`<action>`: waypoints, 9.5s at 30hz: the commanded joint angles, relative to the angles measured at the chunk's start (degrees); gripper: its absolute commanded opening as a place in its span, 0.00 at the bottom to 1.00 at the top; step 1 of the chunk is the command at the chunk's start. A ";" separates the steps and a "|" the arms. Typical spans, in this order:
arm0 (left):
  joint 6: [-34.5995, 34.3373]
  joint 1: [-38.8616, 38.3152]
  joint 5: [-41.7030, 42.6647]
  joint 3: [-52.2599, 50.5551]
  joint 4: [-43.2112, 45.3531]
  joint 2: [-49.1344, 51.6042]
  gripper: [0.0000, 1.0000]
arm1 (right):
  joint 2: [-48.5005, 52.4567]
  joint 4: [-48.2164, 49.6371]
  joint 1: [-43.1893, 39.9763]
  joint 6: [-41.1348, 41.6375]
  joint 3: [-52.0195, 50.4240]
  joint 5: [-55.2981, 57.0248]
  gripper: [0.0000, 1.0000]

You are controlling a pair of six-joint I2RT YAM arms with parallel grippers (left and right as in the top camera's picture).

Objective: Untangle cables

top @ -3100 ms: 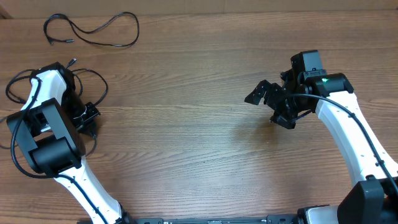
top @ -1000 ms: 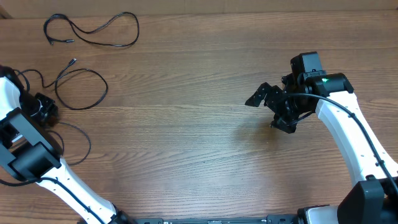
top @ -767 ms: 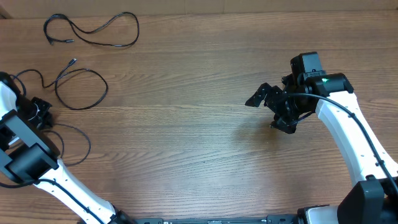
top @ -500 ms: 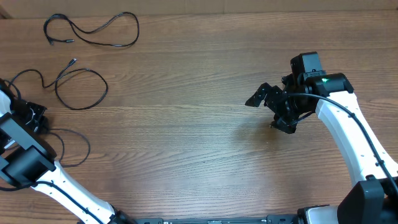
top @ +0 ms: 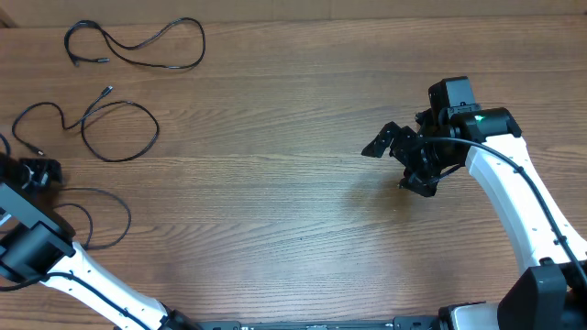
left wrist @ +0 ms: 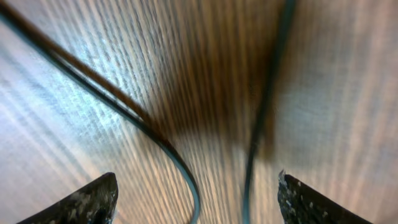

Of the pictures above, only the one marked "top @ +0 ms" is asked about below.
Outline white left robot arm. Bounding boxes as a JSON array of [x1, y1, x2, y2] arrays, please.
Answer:
[[1, 137, 201, 329]]

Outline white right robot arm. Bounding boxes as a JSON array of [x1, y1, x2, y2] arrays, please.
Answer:
[[361, 76, 586, 330]]

